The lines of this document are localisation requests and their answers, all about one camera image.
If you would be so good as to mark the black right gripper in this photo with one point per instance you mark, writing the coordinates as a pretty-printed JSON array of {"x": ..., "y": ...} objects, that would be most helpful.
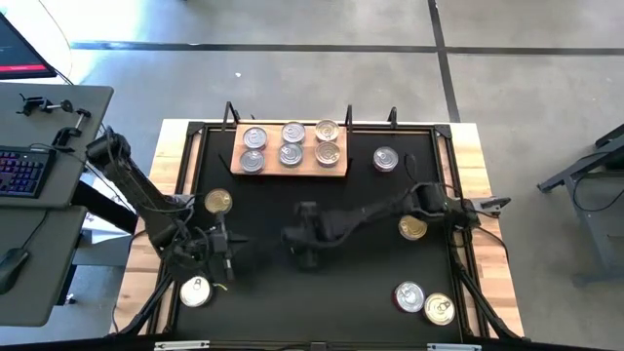
[{"x": 307, "y": 234}]

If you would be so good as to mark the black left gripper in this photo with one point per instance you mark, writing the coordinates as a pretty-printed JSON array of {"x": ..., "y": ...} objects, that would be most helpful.
[{"x": 225, "y": 241}]

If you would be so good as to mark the red label tuna can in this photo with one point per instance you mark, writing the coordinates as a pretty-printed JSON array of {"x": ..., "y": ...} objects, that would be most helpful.
[
  {"x": 195, "y": 291},
  {"x": 252, "y": 161},
  {"x": 385, "y": 159},
  {"x": 255, "y": 137}
]

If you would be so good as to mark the blue label fish can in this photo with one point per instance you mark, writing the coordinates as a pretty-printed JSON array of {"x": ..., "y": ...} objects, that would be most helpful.
[
  {"x": 327, "y": 153},
  {"x": 439, "y": 308},
  {"x": 327, "y": 130}
]

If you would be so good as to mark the red can silver lid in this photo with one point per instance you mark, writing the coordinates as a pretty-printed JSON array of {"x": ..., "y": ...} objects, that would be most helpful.
[{"x": 409, "y": 296}]

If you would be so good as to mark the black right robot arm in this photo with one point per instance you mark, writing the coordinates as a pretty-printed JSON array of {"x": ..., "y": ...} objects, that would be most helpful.
[{"x": 380, "y": 209}]

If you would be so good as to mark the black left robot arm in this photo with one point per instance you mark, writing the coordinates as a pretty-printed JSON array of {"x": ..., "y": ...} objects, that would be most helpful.
[{"x": 136, "y": 190}]

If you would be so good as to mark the black table mat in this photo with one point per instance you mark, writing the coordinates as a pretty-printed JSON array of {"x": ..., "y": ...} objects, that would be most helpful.
[{"x": 341, "y": 292}]

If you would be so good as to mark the black desk clamp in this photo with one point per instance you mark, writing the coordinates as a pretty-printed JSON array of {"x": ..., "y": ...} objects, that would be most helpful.
[
  {"x": 70, "y": 131},
  {"x": 44, "y": 105}
]

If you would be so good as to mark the backlit keyboard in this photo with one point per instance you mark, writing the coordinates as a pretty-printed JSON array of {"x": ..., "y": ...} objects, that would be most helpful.
[{"x": 24, "y": 173}]

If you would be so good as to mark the black computer mouse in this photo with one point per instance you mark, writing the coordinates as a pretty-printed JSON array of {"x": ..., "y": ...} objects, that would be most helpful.
[{"x": 12, "y": 268}]

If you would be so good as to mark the grey desk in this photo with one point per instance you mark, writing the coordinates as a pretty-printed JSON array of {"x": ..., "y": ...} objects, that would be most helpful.
[{"x": 29, "y": 131}]

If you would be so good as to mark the monitor with red bar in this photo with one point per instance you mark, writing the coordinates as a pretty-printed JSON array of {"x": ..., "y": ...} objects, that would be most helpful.
[{"x": 19, "y": 53}]

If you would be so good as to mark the black metal stand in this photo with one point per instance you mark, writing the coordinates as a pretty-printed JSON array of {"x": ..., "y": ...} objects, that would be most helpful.
[{"x": 585, "y": 166}]

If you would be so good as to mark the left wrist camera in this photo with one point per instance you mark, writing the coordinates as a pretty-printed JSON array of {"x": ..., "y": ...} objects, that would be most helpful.
[{"x": 207, "y": 243}]

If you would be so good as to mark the wooden shelf with black frame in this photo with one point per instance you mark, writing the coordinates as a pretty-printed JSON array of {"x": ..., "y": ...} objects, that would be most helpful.
[{"x": 271, "y": 168}]

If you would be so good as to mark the silver metal bracket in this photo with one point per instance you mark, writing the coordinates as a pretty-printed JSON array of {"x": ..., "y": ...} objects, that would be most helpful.
[
  {"x": 453, "y": 347},
  {"x": 183, "y": 345}
]

